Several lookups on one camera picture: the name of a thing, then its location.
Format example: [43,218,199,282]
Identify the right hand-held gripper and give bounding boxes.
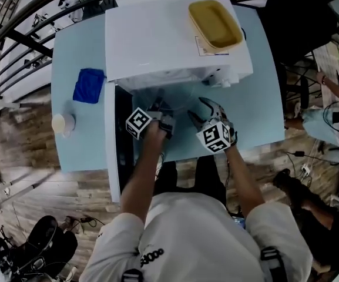
[187,96,239,155]

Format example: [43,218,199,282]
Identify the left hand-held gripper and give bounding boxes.
[125,88,177,141]

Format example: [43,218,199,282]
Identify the glass turntable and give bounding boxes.
[130,82,214,122]

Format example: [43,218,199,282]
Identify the person's right forearm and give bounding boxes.
[223,144,266,220]

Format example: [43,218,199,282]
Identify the person's left forearm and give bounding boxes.
[119,125,170,226]

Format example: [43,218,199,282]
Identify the black and white microwave door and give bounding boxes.
[103,82,136,204]

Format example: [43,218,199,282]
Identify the white microwave oven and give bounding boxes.
[104,0,254,93]

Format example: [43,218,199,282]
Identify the person's black trousers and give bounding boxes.
[153,156,228,207]

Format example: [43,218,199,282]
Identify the blue cloth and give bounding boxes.
[72,68,105,105]

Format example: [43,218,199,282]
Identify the beige plastic container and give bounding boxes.
[187,0,244,53]

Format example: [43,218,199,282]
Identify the white plastic cup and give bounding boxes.
[51,99,77,139]

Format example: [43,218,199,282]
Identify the person's white t-shirt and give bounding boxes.
[79,192,314,282]

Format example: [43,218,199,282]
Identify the black office chair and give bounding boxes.
[257,0,339,109]

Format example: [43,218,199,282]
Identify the white grid-pattern board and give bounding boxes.
[312,42,339,91]

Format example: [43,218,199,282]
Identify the black bag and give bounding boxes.
[0,215,79,282]

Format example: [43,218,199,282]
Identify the black harness strap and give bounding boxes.
[120,268,145,282]
[260,246,290,282]

